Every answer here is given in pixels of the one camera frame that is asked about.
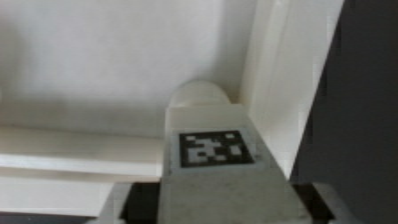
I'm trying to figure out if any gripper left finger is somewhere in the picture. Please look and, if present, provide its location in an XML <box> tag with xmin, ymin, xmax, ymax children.
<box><xmin>120</xmin><ymin>182</ymin><xmax>160</xmax><ymax>224</ymax></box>

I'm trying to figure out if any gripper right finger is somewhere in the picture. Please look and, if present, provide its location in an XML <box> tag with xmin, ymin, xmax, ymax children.
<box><xmin>294</xmin><ymin>183</ymin><xmax>347</xmax><ymax>224</ymax></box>

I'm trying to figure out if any white table leg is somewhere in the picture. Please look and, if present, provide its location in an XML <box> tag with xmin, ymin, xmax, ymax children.
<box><xmin>159</xmin><ymin>81</ymin><xmax>311</xmax><ymax>224</ymax></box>

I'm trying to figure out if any white square tabletop part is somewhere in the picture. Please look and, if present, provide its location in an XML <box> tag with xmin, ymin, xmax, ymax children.
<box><xmin>0</xmin><ymin>0</ymin><xmax>345</xmax><ymax>217</ymax></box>

